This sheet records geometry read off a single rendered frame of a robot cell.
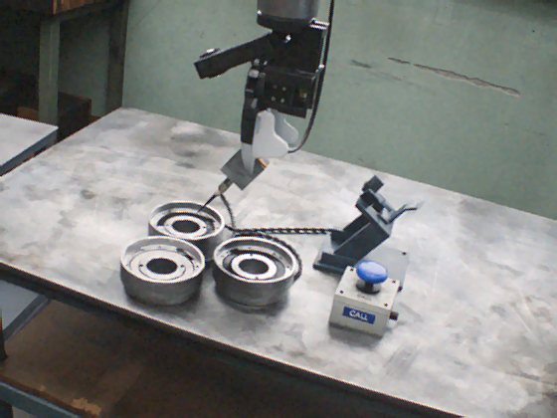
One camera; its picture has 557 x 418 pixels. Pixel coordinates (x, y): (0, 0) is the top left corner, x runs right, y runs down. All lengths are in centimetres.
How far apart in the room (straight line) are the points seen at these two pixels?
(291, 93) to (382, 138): 167
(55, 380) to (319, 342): 46
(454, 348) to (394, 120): 167
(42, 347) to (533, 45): 181
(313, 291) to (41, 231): 39
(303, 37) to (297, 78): 5
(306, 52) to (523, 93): 163
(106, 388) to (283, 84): 55
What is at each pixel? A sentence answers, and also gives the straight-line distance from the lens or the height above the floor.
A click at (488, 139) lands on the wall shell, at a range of 245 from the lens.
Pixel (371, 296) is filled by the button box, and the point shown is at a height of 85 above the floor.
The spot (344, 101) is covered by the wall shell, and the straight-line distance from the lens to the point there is 249.
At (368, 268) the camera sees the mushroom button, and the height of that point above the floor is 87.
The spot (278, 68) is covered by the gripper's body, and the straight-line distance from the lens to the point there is 85.
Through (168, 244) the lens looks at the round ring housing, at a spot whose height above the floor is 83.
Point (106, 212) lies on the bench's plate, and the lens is 104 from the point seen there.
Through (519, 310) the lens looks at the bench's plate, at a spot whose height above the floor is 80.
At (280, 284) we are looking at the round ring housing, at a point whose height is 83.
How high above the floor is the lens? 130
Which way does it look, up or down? 27 degrees down
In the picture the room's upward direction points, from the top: 9 degrees clockwise
